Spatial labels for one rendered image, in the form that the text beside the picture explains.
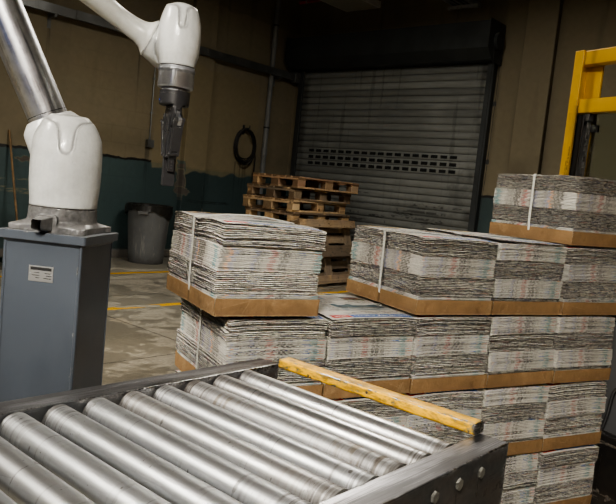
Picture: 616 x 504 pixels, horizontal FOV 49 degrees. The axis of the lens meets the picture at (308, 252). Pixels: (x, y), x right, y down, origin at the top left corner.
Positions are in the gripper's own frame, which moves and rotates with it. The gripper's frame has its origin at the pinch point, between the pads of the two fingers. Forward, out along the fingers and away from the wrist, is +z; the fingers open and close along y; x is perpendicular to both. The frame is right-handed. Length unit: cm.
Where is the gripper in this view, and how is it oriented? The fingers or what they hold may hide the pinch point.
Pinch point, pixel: (168, 172)
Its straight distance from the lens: 176.0
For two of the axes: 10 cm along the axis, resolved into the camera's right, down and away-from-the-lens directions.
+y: -4.7, -1.3, 8.7
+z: -1.0, 9.9, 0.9
